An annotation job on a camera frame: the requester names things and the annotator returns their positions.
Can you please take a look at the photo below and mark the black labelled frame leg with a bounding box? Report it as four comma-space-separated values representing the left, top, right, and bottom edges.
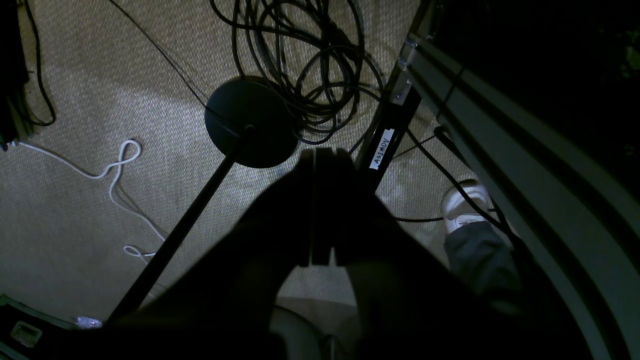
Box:
355, 0, 435, 193

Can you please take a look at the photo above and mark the white sneaker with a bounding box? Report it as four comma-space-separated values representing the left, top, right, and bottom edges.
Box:
439, 178, 490, 235

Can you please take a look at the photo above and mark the grey trouser leg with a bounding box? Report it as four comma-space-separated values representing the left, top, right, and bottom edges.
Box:
444, 218, 526, 317

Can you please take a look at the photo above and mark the black cable at left edge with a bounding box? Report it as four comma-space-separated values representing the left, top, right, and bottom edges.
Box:
0, 0, 57, 151

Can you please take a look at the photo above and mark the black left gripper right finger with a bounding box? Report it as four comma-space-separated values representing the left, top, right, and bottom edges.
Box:
316, 148, 591, 360

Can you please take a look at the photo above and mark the coiled black cable bundle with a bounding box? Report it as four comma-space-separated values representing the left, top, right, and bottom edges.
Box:
209, 0, 386, 146

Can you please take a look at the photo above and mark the black stand pole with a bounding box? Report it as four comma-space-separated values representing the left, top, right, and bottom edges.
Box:
104, 131, 249, 326

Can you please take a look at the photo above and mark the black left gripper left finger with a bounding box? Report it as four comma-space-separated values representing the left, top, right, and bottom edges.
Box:
107, 150, 314, 360

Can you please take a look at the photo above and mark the black round stand base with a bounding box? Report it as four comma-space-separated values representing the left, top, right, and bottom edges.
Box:
204, 76, 301, 169

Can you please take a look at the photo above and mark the grey aluminium table rail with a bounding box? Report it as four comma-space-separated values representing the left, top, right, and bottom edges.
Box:
398, 32, 640, 360

